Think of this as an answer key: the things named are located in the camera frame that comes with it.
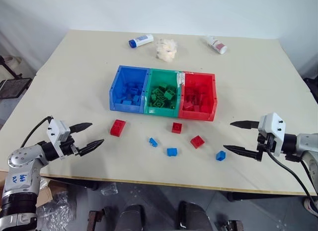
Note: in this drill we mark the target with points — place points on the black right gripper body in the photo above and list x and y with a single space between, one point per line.
265 142

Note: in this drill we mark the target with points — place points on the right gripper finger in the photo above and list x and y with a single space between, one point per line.
246 124
242 151

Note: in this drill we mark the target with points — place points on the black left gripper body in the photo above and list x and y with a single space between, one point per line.
68 146

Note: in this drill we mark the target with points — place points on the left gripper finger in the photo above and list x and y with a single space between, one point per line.
90 147
80 127

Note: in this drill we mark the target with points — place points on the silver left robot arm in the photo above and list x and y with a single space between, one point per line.
22 159

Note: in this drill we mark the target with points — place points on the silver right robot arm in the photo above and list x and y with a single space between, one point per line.
306 142

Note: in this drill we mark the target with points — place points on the large red toy brick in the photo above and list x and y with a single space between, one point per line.
117 128

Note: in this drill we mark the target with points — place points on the small clear plastic bag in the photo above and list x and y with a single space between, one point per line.
109 189

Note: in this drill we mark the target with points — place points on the red plastic bin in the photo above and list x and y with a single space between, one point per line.
196 115

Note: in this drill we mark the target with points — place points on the brown cardboard piece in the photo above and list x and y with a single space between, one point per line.
46 196

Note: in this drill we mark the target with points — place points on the blue plastic bin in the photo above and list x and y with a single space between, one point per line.
118 78

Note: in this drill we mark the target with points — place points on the small blue toy brick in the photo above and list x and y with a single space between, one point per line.
153 142

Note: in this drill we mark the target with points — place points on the green plastic bin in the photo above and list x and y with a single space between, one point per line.
149 110

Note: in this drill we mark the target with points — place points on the small red toy brick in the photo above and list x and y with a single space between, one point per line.
177 128

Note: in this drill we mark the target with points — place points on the white and red shoe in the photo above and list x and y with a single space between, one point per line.
310 205

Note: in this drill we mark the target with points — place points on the black metal stand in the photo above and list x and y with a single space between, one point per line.
13 88

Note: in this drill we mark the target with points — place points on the green toy brick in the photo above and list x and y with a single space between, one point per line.
156 103
169 95
159 90

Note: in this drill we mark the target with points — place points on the white tape on bins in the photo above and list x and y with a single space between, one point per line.
180 79

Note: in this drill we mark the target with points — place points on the dark rounded shape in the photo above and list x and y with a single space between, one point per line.
131 218
192 217

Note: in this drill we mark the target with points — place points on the white tube red label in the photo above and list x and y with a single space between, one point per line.
216 44

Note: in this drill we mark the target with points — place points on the white tube blue cap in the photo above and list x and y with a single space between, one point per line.
142 39

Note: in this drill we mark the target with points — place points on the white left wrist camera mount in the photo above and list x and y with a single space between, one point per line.
57 132

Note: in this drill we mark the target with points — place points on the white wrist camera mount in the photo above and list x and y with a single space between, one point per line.
272 124
57 132

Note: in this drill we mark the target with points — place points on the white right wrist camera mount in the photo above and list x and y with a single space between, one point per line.
272 124

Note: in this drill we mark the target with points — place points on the black table frame bar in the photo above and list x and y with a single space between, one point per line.
268 196
72 183

